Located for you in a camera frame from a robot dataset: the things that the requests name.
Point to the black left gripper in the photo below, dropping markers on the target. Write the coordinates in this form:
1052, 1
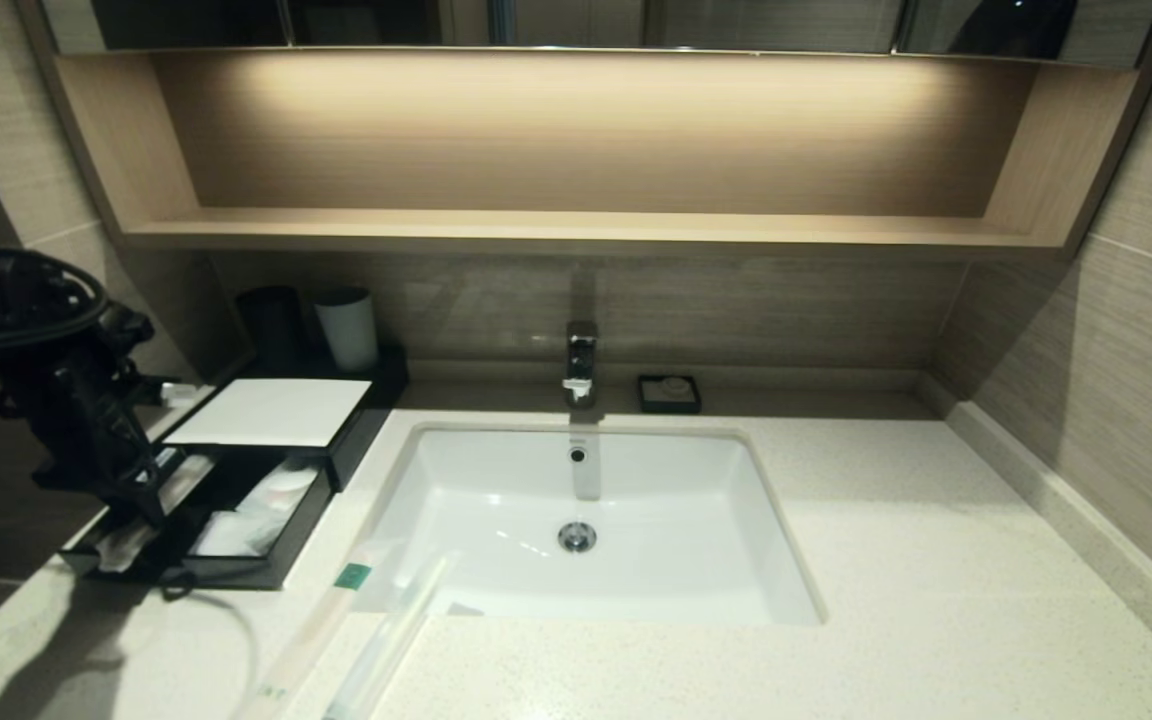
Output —
91, 440

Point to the short clear toothbrush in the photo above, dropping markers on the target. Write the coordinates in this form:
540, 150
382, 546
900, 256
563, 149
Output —
126, 545

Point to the black drawer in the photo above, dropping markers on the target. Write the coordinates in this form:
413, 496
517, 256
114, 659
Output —
236, 574

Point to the orange and black left arm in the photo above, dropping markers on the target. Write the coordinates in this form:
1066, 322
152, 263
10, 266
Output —
46, 350

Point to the white flat sachet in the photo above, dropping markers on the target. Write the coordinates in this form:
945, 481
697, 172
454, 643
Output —
231, 535

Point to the white sachet with round pad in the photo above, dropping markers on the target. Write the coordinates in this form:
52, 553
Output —
286, 488

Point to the white card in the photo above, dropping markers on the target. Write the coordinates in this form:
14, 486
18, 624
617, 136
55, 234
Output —
271, 412

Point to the green-label toothbrush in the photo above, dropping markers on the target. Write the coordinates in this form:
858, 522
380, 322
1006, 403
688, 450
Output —
321, 620

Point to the black cup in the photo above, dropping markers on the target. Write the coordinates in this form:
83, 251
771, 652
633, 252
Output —
272, 325

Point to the white cup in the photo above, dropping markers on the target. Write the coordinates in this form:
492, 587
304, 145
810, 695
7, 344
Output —
348, 333

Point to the long clear wrapped toothbrush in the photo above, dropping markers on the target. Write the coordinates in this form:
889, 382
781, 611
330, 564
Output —
396, 635

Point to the chrome sink drain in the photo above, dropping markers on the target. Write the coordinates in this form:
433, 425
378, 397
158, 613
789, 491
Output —
577, 537

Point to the chrome faucet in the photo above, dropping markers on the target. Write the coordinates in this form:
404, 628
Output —
581, 365

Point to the black soap dish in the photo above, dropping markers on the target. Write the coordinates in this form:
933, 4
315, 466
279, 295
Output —
646, 406

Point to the white sink basin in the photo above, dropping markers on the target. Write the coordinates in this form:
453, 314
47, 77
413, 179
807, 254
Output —
676, 540

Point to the beige soap bar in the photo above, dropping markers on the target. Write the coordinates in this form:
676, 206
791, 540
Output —
674, 387

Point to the mirror cabinet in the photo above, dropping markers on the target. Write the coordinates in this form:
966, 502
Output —
736, 25

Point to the light wooden wall shelf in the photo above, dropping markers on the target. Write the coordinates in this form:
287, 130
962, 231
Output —
576, 232

